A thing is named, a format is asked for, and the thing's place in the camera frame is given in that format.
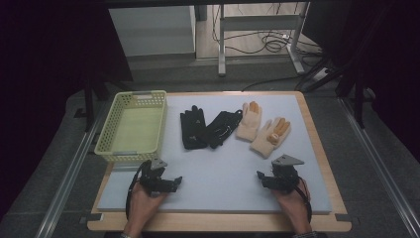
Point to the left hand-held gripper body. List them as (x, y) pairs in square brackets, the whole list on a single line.
[(152, 181)]

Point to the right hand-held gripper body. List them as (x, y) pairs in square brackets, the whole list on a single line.
[(284, 177)]

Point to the person's left hand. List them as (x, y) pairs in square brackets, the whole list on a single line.
[(143, 206)]

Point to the person's right hand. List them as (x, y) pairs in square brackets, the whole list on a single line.
[(294, 205)]

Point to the beige knit glove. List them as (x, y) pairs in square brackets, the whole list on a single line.
[(269, 139), (250, 122)]

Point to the black glove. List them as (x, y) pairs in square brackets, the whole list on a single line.
[(222, 129), (193, 129)]

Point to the pale green plastic basket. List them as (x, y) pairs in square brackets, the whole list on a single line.
[(135, 127)]

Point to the black stand legs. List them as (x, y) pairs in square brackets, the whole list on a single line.
[(89, 99)]

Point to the black tripod stand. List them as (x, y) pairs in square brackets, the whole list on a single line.
[(358, 99)]

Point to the white power strip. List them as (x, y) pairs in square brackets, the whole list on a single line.
[(320, 74)]

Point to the white cabinet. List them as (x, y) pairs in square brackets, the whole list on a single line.
[(152, 31)]

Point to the aluminium rail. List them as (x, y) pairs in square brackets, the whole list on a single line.
[(379, 165), (66, 178)]

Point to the grey metal stand frame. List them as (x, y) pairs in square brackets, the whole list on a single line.
[(259, 23)]

